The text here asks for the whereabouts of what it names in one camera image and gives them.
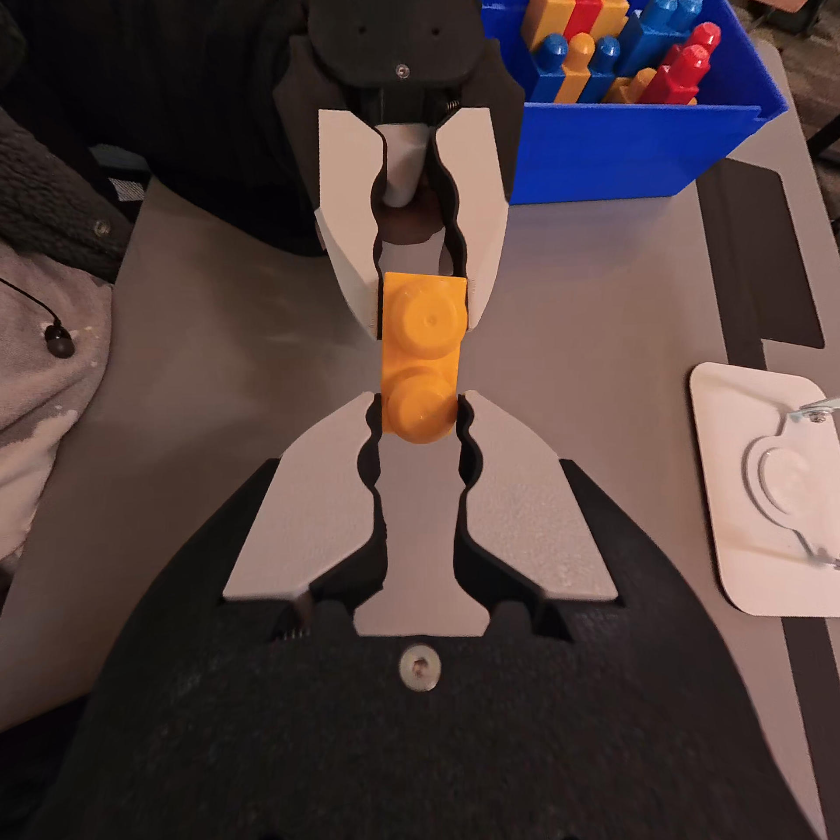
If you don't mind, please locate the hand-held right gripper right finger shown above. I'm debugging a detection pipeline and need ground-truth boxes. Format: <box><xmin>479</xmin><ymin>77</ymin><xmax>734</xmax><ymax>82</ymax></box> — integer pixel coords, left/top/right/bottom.
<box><xmin>453</xmin><ymin>390</ymin><xmax>621</xmax><ymax>631</ymax></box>

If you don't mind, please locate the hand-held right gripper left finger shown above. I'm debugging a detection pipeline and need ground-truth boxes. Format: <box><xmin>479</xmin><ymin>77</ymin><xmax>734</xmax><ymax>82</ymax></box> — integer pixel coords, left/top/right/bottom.
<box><xmin>223</xmin><ymin>392</ymin><xmax>389</xmax><ymax>631</ymax></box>

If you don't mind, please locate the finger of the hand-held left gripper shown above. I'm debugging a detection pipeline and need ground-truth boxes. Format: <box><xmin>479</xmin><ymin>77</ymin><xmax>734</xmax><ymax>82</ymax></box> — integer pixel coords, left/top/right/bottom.
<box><xmin>428</xmin><ymin>107</ymin><xmax>511</xmax><ymax>332</ymax></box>
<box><xmin>314</xmin><ymin>108</ymin><xmax>389</xmax><ymax>342</ymax></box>

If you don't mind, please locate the blue plastic bin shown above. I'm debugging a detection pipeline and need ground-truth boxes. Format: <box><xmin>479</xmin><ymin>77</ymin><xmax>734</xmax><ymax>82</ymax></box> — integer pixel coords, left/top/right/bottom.
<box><xmin>481</xmin><ymin>0</ymin><xmax>790</xmax><ymax>206</ymax></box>

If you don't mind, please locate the yellow two-stud block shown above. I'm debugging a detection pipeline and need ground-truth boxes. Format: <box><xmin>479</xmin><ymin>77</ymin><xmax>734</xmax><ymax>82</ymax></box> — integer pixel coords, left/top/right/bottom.
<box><xmin>381</xmin><ymin>271</ymin><xmax>469</xmax><ymax>446</ymax></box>

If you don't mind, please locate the heap of coloured blocks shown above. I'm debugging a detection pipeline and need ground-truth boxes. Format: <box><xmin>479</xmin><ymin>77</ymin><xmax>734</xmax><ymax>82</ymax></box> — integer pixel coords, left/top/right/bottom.
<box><xmin>528</xmin><ymin>0</ymin><xmax>723</xmax><ymax>107</ymax></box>

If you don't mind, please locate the person's left hand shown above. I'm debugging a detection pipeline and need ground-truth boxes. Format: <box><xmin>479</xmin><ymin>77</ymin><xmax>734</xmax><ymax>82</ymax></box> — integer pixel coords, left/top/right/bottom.
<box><xmin>374</xmin><ymin>185</ymin><xmax>454</xmax><ymax>247</ymax></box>

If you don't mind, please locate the white stand with wooden board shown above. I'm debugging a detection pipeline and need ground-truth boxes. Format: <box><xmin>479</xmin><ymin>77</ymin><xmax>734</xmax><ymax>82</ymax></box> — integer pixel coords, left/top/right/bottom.
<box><xmin>689</xmin><ymin>361</ymin><xmax>840</xmax><ymax>619</ymax></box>

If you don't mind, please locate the person's grey printed sweatshirt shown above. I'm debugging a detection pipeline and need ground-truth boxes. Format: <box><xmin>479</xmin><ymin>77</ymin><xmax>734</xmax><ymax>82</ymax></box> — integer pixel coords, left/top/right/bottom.
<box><xmin>0</xmin><ymin>243</ymin><xmax>114</xmax><ymax>567</ymax></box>

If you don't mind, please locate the person's black fleece-lined jacket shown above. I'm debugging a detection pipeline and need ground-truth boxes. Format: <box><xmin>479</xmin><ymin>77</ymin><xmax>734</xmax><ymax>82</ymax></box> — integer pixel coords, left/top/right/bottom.
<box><xmin>0</xmin><ymin>0</ymin><xmax>137</xmax><ymax>284</ymax></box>

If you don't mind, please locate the black drawstring cord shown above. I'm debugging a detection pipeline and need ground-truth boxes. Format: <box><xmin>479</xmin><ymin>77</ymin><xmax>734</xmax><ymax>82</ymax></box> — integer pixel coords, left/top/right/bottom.
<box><xmin>0</xmin><ymin>276</ymin><xmax>77</xmax><ymax>360</ymax></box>

